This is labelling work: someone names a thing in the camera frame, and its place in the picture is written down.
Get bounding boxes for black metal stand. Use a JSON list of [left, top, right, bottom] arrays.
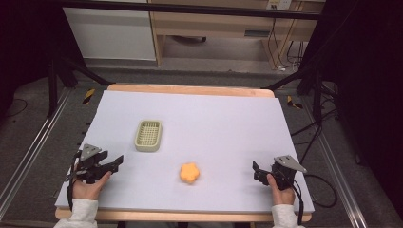
[[46, 55, 112, 119], [260, 60, 340, 124]]

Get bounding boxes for light wooden desk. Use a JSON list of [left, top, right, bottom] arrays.
[[147, 0, 327, 70]]

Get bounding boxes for beige plastic basket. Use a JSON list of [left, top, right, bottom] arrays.
[[133, 119, 163, 153]]

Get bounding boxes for person's left hand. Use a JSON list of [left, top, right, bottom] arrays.
[[71, 171, 113, 201]]

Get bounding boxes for white power strip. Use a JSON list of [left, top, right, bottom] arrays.
[[266, 0, 293, 11]]

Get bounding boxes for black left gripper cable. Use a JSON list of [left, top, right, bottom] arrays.
[[67, 179, 76, 212]]

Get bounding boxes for black looped floor cable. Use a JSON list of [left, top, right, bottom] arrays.
[[303, 173, 338, 209]]

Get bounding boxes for metal floor rail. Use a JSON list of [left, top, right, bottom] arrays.
[[0, 87, 73, 220], [302, 96, 370, 228]]

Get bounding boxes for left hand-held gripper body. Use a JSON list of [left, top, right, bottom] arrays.
[[74, 143, 110, 185]]

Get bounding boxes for black cables under desk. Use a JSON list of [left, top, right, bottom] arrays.
[[266, 18, 306, 71]]

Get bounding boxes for yellow black floor tape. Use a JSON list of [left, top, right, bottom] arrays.
[[82, 87, 96, 105], [286, 94, 304, 111]]

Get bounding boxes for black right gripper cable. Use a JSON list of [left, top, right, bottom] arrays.
[[292, 179, 306, 226]]

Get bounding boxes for orange flower-shaped sponge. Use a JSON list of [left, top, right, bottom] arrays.
[[179, 161, 202, 185]]

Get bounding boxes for wooden table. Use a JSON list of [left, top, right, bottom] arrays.
[[54, 83, 314, 223]]

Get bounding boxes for black curtain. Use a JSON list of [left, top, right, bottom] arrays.
[[300, 0, 403, 219], [0, 0, 84, 118]]

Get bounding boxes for black horizontal frame bar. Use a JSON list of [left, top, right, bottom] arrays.
[[58, 0, 321, 21]]

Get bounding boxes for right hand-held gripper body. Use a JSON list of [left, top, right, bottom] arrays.
[[268, 154, 308, 191]]

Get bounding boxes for white cabinet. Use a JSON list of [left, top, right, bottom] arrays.
[[62, 7, 157, 62]]

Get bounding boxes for pale lavender table mat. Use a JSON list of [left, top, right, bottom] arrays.
[[54, 89, 316, 214]]

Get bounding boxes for person's right hand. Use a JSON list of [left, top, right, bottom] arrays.
[[266, 173, 297, 206]]

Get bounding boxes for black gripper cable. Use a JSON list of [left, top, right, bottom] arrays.
[[292, 179, 306, 226], [67, 179, 76, 212]]

